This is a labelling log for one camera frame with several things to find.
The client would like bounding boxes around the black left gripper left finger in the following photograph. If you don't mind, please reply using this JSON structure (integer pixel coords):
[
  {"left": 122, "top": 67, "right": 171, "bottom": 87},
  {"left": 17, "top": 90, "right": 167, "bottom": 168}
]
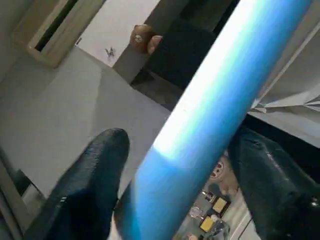
[{"left": 22, "top": 128, "right": 132, "bottom": 240}]

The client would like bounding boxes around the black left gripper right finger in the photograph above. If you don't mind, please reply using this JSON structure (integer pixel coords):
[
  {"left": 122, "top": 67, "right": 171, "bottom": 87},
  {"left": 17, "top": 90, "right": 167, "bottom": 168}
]
[{"left": 227, "top": 126, "right": 320, "bottom": 240}]

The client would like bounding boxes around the white plastic table leg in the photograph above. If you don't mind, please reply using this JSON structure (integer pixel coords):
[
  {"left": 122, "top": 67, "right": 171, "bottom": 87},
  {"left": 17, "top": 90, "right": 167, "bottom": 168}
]
[{"left": 115, "top": 0, "right": 320, "bottom": 240}]

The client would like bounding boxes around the brown round object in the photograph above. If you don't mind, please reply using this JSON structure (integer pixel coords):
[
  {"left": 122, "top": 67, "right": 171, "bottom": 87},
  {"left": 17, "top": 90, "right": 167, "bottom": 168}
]
[{"left": 130, "top": 24, "right": 164, "bottom": 56}]

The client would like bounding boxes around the beige rectangular frame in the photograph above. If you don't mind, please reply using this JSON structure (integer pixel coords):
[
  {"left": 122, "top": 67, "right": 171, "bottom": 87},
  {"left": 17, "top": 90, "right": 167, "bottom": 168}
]
[{"left": 12, "top": 0, "right": 107, "bottom": 69}]

